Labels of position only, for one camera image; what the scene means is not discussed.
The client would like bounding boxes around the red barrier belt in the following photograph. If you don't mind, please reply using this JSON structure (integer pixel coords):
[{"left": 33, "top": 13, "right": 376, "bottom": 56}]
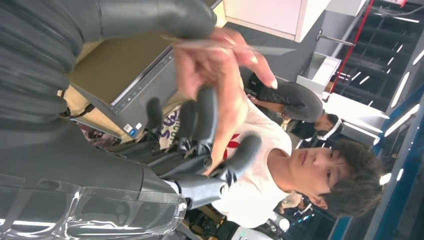
[{"left": 329, "top": 0, "right": 376, "bottom": 95}]

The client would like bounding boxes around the person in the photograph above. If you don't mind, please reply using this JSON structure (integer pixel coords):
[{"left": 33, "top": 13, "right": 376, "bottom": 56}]
[
  {"left": 158, "top": 27, "right": 385, "bottom": 229},
  {"left": 247, "top": 72, "right": 344, "bottom": 142}
]

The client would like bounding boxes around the white open bin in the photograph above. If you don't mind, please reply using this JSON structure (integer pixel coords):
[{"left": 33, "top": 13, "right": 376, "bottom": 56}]
[{"left": 296, "top": 51, "right": 342, "bottom": 95}]

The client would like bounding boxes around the black looped power cable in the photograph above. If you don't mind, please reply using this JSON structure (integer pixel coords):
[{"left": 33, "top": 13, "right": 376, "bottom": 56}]
[{"left": 58, "top": 88, "right": 96, "bottom": 119}]

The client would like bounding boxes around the white cabinet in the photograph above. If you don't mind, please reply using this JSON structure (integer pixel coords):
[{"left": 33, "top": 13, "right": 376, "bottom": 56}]
[{"left": 223, "top": 0, "right": 332, "bottom": 43}]

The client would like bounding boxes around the grey laptop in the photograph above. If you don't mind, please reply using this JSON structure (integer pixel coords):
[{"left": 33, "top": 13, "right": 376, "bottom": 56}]
[{"left": 67, "top": 31, "right": 188, "bottom": 140}]

